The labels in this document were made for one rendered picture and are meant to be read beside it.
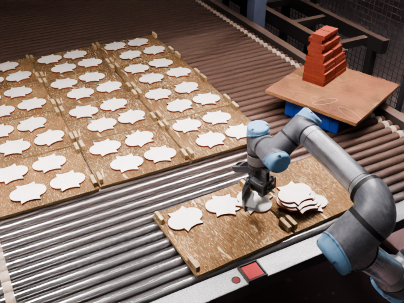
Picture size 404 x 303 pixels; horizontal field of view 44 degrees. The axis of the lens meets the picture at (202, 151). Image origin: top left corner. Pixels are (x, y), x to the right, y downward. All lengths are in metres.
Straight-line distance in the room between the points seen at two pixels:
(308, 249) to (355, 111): 0.85
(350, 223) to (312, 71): 1.46
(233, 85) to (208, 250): 1.30
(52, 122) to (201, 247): 1.12
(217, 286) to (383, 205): 0.67
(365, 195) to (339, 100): 1.27
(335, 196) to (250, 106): 0.81
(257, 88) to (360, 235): 1.67
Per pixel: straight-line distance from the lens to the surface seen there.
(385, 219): 1.33
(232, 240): 1.87
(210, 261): 1.80
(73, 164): 2.28
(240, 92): 2.81
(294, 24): 3.49
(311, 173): 2.22
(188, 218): 1.93
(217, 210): 1.97
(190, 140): 2.37
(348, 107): 2.52
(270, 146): 1.58
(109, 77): 2.98
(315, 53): 2.64
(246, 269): 1.79
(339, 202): 2.09
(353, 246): 1.33
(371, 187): 1.36
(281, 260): 1.85
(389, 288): 1.69
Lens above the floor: 2.26
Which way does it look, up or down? 35 degrees down
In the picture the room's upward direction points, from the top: straight up
